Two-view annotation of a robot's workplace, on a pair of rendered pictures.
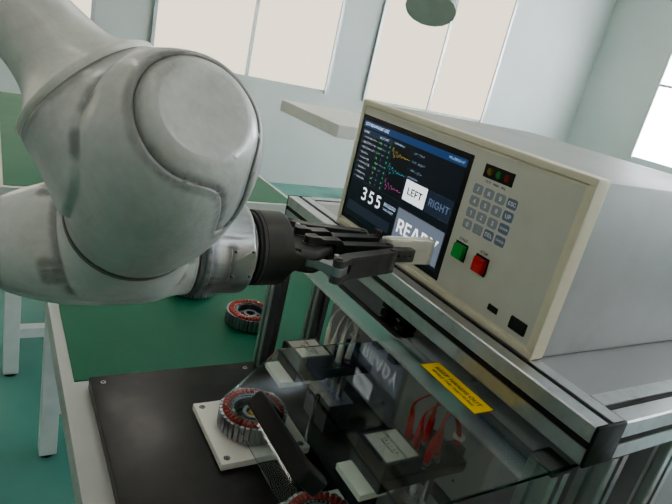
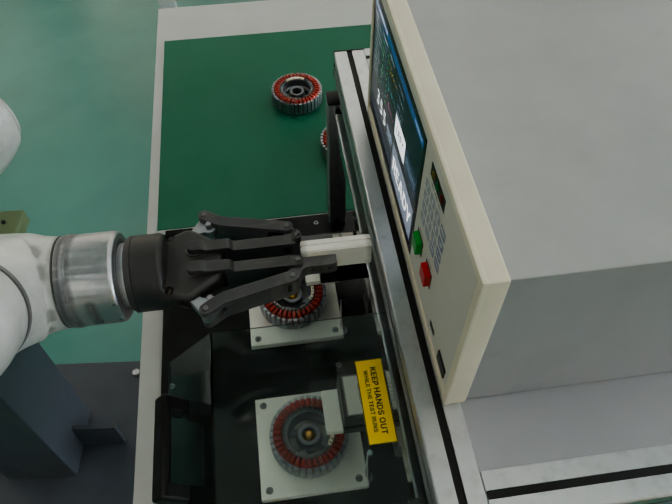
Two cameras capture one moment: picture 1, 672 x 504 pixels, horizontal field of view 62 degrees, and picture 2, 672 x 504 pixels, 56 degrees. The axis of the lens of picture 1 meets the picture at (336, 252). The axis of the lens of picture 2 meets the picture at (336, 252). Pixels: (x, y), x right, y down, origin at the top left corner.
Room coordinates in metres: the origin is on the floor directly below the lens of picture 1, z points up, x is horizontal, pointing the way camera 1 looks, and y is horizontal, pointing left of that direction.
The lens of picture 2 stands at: (0.28, -0.25, 1.69)
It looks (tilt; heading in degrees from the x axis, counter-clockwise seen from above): 53 degrees down; 26
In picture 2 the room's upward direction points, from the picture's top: straight up
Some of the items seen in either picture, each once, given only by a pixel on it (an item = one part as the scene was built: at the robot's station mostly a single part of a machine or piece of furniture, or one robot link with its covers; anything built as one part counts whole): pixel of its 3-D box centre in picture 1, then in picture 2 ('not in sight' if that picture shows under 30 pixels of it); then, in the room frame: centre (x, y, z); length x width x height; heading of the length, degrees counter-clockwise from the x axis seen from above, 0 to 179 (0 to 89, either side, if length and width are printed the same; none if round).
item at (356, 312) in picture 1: (375, 327); (370, 268); (0.73, -0.08, 1.03); 0.62 x 0.01 x 0.03; 34
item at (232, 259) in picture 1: (217, 246); (100, 278); (0.50, 0.11, 1.18); 0.09 x 0.06 x 0.09; 34
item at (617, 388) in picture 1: (497, 284); (549, 217); (0.85, -0.26, 1.09); 0.68 x 0.44 x 0.05; 34
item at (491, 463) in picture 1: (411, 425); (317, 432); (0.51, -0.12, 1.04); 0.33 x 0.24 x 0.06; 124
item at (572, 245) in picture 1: (529, 213); (586, 149); (0.84, -0.27, 1.22); 0.44 x 0.39 x 0.20; 34
